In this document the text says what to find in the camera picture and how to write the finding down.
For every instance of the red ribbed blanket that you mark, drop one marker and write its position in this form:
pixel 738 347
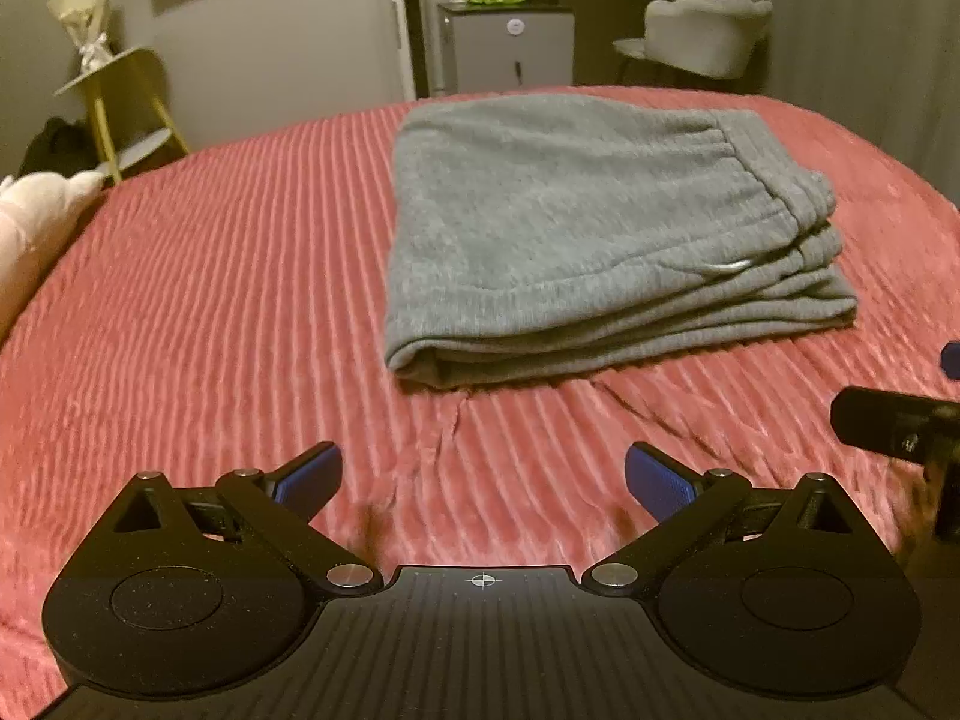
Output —
pixel 225 315

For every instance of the black bag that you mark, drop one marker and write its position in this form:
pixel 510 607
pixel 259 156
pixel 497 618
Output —
pixel 56 146

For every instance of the door frame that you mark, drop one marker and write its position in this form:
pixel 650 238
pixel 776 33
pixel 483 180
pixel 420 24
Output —
pixel 405 15

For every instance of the grey curtain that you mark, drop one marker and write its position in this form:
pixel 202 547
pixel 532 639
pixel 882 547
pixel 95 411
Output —
pixel 862 37

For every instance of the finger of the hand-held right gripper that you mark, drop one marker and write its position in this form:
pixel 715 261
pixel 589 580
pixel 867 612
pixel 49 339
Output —
pixel 885 420
pixel 952 361

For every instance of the white upholstered chair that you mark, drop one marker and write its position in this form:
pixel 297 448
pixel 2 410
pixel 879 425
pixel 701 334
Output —
pixel 697 37

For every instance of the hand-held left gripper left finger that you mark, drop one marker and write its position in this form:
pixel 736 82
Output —
pixel 307 480

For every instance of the wrapped flower bouquet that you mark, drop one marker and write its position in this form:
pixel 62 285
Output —
pixel 82 15

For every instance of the grey pants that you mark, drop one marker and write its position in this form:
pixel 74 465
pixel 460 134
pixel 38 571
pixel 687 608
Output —
pixel 585 240

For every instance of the grey nightstand cabinet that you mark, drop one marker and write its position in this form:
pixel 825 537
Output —
pixel 502 52

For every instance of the yellow side table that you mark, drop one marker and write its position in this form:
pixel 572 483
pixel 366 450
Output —
pixel 124 82

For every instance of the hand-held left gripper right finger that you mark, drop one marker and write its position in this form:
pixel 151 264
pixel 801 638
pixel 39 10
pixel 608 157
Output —
pixel 660 481

